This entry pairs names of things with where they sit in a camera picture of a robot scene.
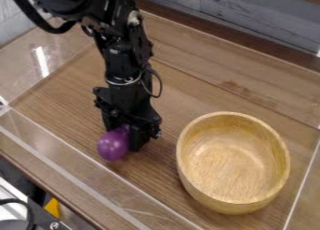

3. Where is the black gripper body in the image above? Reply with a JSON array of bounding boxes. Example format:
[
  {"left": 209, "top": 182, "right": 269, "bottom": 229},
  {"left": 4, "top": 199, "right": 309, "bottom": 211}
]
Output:
[{"left": 92, "top": 74, "right": 160, "bottom": 138}]

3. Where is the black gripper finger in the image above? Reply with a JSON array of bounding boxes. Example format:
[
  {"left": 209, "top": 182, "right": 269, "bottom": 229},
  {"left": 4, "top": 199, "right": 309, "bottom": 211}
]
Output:
[
  {"left": 103, "top": 114, "right": 123, "bottom": 131},
  {"left": 128, "top": 125, "right": 150, "bottom": 151}
]

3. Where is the purple toy eggplant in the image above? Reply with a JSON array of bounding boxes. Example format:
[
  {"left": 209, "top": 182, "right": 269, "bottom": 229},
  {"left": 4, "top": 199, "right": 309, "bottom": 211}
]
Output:
[{"left": 97, "top": 125, "right": 128, "bottom": 162}]

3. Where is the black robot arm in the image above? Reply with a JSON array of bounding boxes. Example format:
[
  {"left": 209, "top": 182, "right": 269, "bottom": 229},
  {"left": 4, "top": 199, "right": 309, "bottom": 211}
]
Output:
[{"left": 12, "top": 0, "right": 160, "bottom": 151}]

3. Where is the brown wooden bowl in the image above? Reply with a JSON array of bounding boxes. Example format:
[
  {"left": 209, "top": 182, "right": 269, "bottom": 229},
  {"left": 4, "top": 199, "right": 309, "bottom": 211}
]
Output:
[{"left": 176, "top": 111, "right": 290, "bottom": 215}]

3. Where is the black device with screw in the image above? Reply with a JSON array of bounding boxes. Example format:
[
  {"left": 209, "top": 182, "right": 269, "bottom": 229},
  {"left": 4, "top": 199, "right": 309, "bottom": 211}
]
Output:
[{"left": 0, "top": 205, "right": 76, "bottom": 230}]

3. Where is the clear acrylic tray enclosure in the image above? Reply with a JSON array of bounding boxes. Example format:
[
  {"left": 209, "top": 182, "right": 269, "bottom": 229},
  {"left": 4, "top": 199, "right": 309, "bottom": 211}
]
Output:
[{"left": 0, "top": 11, "right": 320, "bottom": 230}]

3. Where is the black cable bottom left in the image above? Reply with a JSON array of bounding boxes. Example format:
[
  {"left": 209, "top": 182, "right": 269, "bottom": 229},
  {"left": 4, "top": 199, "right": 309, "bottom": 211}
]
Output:
[{"left": 0, "top": 197, "right": 36, "bottom": 230}]

